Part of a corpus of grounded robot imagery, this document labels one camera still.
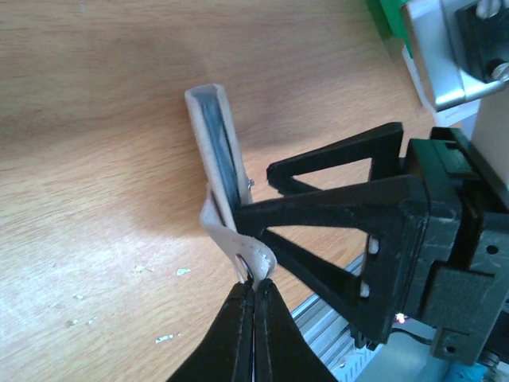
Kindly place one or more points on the beige card holder wallet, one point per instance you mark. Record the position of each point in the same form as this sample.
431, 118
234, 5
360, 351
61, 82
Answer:
228, 186

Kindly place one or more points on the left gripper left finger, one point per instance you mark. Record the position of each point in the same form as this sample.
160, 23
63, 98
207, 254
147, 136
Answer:
226, 352

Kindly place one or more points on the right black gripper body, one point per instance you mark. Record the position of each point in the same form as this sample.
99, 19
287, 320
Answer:
459, 280

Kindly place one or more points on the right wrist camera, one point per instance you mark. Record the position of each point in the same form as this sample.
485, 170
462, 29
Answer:
460, 49

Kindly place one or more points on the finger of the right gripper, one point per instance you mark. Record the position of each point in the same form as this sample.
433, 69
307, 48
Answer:
350, 155
355, 246

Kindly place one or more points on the green plastic sorting tray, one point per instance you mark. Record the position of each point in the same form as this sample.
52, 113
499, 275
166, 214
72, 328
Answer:
387, 16

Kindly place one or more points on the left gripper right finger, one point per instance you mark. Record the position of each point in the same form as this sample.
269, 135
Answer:
280, 351

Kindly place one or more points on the aluminium rail frame front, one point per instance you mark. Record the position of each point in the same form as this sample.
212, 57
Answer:
328, 336

